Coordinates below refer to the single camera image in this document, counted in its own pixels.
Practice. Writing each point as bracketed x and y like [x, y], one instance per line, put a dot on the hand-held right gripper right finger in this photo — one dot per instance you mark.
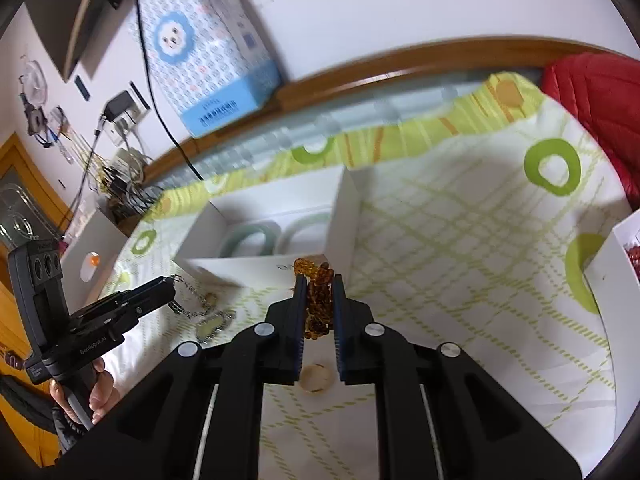
[340, 320]

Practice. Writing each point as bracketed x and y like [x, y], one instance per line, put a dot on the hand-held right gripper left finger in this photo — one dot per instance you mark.
[300, 310]

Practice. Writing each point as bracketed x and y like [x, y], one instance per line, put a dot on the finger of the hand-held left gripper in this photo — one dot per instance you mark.
[150, 302]
[145, 287]

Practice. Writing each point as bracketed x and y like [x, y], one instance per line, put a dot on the white cardboard box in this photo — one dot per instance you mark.
[345, 220]

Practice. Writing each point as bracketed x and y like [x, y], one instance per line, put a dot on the person's left hand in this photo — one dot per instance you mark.
[102, 392]

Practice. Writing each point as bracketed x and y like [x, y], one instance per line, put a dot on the plain white box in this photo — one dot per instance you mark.
[95, 240]

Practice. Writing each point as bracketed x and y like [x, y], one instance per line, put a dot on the pale white jade bangle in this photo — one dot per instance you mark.
[300, 225]

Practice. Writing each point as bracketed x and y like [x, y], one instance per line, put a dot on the green jade bangle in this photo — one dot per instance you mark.
[235, 237]

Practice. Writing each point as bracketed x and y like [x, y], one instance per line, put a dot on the white power strip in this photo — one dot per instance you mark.
[127, 162]

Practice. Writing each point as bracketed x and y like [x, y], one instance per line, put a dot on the orange wooden door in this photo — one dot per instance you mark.
[20, 160]

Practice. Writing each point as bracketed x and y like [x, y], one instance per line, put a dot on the black power adapter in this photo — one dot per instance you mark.
[117, 105]

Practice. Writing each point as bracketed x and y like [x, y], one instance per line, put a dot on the blue patterned tissue pack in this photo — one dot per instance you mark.
[200, 60]

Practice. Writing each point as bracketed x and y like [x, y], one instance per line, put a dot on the white box at right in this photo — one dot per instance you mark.
[607, 270]

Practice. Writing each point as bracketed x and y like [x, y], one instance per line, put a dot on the dark monitor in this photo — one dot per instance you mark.
[60, 10]

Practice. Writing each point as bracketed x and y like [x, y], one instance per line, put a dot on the red puffer jacket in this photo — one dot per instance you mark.
[600, 100]

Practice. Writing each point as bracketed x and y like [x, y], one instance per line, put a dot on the white wall socket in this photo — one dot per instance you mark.
[140, 110]

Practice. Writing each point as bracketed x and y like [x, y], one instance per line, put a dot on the black rectangular wall sticker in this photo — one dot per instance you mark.
[83, 87]

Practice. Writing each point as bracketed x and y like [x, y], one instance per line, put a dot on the brown wooden rail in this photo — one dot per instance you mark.
[350, 72]

